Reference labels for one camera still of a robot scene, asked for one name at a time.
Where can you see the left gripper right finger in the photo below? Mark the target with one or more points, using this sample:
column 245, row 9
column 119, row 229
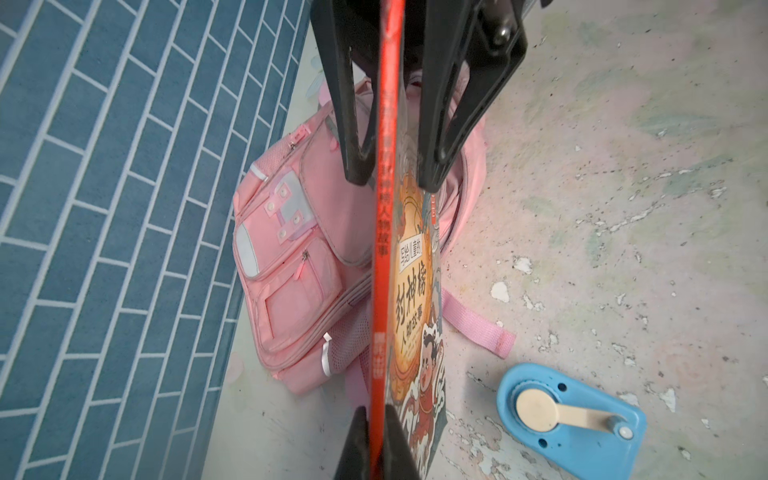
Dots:
column 397, row 462

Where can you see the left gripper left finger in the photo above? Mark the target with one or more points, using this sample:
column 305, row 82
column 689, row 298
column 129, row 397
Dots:
column 354, row 462

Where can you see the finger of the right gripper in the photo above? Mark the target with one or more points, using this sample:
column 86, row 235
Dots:
column 346, row 36
column 471, row 50

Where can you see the pink student backpack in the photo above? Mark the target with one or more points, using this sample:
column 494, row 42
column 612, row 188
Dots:
column 302, row 244

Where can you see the blue pencil sharpener with crank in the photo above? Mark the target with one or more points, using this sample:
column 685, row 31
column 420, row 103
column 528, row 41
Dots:
column 584, row 431

